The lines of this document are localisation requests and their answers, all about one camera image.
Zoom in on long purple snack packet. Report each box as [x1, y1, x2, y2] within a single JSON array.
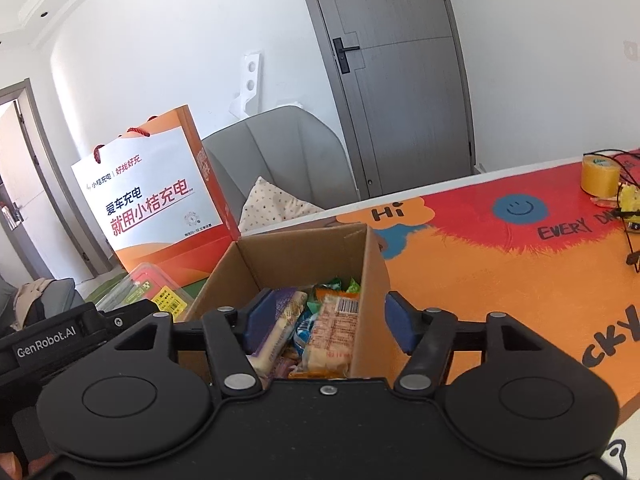
[[247, 287, 308, 376]]

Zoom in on grey door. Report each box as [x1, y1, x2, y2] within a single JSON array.
[[292, 0, 476, 200]]

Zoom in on brown cardboard box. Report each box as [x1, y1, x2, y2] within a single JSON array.
[[177, 222, 403, 381]]

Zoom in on dotted beige cushion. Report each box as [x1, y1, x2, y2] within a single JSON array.
[[239, 176, 326, 233]]

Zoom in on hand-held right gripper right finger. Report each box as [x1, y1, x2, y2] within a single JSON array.
[[384, 290, 572, 395]]

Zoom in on grey sofa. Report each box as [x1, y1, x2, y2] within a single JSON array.
[[0, 277, 86, 333]]

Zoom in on blue white snack packet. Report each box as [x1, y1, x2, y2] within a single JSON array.
[[292, 310, 318, 356]]

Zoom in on yellow plastic wrapper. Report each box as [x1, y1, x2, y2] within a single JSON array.
[[617, 185, 640, 213]]

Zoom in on clear biscuit packet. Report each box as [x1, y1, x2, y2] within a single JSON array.
[[290, 295, 361, 378]]

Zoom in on grey chair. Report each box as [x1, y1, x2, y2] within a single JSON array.
[[202, 105, 361, 231]]

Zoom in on orange red snack packet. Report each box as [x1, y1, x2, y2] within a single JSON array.
[[312, 282, 346, 301]]

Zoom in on clear plastic food container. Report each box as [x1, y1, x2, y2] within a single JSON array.
[[95, 262, 196, 323]]

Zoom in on printed cartoon table mat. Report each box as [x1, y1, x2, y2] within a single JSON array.
[[335, 147, 640, 476]]

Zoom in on white foam piece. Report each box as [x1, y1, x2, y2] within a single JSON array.
[[229, 51, 263, 118]]

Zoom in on yellow tape roll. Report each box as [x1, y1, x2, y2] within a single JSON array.
[[581, 155, 621, 198]]

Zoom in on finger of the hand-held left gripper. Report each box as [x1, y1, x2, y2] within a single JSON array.
[[97, 299, 173, 343]]

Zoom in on black door handle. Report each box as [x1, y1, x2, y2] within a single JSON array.
[[332, 37, 361, 75]]

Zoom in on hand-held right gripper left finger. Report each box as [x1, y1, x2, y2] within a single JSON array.
[[106, 288, 289, 397]]

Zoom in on orange white paper bag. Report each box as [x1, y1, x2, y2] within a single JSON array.
[[70, 105, 241, 283]]

